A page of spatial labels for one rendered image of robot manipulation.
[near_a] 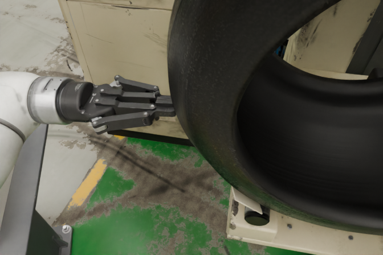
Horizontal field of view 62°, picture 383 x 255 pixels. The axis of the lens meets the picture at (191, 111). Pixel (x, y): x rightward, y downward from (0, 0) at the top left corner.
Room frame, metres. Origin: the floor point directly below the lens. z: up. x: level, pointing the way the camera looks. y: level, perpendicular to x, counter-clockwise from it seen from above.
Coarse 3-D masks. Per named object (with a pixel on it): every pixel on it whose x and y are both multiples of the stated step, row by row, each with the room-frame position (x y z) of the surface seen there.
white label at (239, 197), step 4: (232, 188) 0.24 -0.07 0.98; (236, 192) 0.23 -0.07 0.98; (240, 192) 0.24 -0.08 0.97; (236, 196) 0.23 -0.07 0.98; (240, 196) 0.23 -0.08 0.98; (244, 196) 0.23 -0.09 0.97; (236, 200) 0.22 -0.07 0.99; (240, 200) 0.22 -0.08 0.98; (244, 200) 0.22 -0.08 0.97; (248, 200) 0.23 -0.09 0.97; (252, 200) 0.23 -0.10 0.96; (244, 204) 0.22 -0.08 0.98; (248, 204) 0.22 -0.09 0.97; (252, 204) 0.22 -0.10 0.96; (256, 204) 0.23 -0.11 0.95; (252, 208) 0.21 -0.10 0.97; (256, 208) 0.22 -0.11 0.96; (260, 208) 0.22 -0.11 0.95; (260, 212) 0.21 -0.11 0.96
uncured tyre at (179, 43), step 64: (192, 0) 0.26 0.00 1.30; (256, 0) 0.22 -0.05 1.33; (320, 0) 0.21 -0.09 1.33; (192, 64) 0.24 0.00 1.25; (256, 64) 0.22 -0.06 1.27; (192, 128) 0.24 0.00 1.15; (256, 128) 0.38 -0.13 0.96; (320, 128) 0.42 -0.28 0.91; (256, 192) 0.21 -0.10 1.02; (320, 192) 0.27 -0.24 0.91
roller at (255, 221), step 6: (246, 210) 0.24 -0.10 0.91; (252, 210) 0.23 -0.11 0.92; (264, 210) 0.23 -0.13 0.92; (246, 216) 0.23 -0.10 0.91; (252, 216) 0.22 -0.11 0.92; (258, 216) 0.22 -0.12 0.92; (264, 216) 0.22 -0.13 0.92; (252, 222) 0.22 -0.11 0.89; (258, 222) 0.22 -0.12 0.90; (264, 222) 0.22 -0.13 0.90
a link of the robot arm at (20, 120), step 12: (0, 72) 0.45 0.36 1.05; (12, 72) 0.44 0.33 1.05; (24, 72) 0.45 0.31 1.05; (0, 84) 0.41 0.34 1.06; (12, 84) 0.40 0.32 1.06; (24, 84) 0.41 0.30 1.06; (0, 96) 0.38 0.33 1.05; (12, 96) 0.38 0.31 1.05; (24, 96) 0.38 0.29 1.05; (0, 108) 0.36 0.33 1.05; (12, 108) 0.36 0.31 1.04; (24, 108) 0.37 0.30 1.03; (0, 120) 0.34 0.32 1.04; (12, 120) 0.35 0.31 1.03; (24, 120) 0.36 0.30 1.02; (24, 132) 0.34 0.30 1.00
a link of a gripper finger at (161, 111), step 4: (156, 108) 0.36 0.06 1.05; (160, 108) 0.36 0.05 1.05; (164, 108) 0.35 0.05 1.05; (168, 108) 0.35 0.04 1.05; (172, 108) 0.35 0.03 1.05; (152, 112) 0.35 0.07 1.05; (156, 112) 0.35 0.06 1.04; (160, 112) 0.35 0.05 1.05; (164, 112) 0.35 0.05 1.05; (168, 112) 0.35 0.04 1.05; (172, 112) 0.35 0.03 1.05; (152, 116) 0.34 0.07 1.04; (156, 116) 0.35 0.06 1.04; (160, 116) 0.35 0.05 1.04; (164, 116) 0.35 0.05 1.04; (168, 116) 0.35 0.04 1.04; (172, 116) 0.35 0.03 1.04; (144, 120) 0.34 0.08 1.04; (148, 120) 0.34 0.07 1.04; (152, 120) 0.34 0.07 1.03
